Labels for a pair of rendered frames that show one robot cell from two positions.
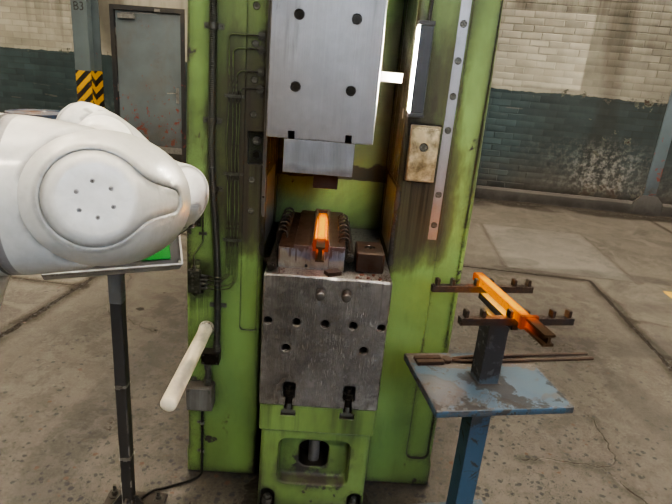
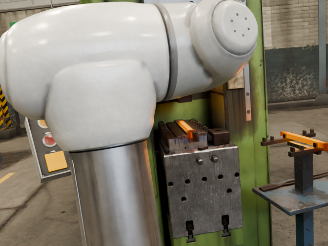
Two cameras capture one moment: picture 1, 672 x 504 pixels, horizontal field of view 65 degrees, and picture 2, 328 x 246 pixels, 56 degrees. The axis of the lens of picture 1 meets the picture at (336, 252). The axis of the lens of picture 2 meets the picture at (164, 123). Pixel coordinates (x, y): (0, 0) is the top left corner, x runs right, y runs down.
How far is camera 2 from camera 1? 0.32 m
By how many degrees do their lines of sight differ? 9
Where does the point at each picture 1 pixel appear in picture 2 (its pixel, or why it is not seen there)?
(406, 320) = (243, 171)
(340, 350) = (215, 194)
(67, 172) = (226, 10)
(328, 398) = (213, 225)
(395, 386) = (244, 213)
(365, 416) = (236, 232)
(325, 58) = not seen: hidden behind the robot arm
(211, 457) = not seen: outside the picture
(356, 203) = (194, 113)
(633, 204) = (315, 100)
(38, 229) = (212, 47)
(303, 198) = (164, 116)
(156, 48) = not seen: hidden behind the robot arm
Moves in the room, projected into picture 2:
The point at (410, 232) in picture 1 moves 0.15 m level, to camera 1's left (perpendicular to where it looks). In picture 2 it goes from (236, 118) to (210, 121)
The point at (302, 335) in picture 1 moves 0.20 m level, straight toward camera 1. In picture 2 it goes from (192, 189) to (203, 206)
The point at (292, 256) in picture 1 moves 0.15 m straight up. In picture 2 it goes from (176, 143) to (174, 114)
